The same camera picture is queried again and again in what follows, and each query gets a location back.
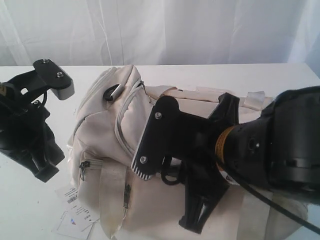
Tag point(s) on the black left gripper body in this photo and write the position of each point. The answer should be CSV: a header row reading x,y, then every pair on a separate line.
x,y
25,137

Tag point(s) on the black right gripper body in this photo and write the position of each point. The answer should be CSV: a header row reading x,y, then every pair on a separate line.
x,y
190,159

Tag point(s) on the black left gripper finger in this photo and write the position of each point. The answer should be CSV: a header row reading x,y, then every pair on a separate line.
x,y
44,164

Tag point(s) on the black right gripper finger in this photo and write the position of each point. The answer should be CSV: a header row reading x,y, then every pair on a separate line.
x,y
199,206

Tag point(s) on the cream fabric duffel bag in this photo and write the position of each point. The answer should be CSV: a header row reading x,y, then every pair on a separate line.
x,y
110,121

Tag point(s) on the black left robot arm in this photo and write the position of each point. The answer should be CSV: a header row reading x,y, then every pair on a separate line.
x,y
25,137

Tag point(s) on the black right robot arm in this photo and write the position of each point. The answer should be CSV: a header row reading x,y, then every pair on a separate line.
x,y
279,152

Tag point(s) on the white paper hang tag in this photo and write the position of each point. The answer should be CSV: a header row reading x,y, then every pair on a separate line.
x,y
76,221

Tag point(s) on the white backdrop curtain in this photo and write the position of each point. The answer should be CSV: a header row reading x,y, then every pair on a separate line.
x,y
159,32

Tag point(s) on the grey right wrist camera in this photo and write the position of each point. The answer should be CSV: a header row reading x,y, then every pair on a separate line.
x,y
157,137

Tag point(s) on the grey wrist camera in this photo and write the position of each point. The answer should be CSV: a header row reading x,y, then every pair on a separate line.
x,y
157,137
50,76

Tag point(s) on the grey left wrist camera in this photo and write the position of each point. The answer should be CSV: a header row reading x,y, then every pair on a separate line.
x,y
50,76

